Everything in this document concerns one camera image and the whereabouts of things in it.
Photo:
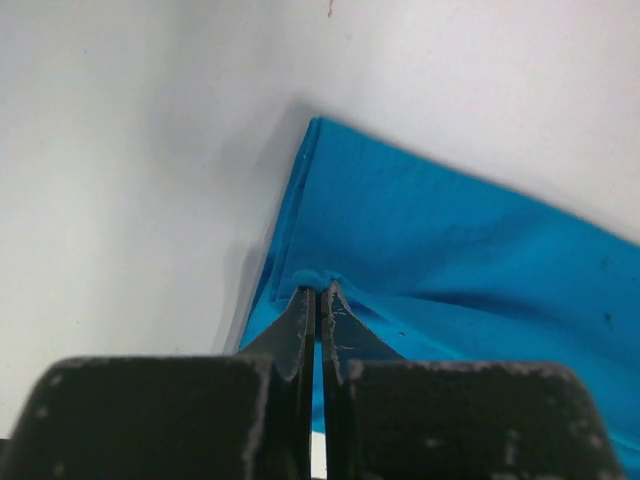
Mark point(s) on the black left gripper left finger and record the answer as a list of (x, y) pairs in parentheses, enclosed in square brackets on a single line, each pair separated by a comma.
[(240, 416)]

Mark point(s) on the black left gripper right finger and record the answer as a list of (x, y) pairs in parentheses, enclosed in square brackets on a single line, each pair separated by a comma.
[(388, 417)]

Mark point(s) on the blue t shirt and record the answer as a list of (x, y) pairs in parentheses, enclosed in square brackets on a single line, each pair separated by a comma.
[(444, 266)]

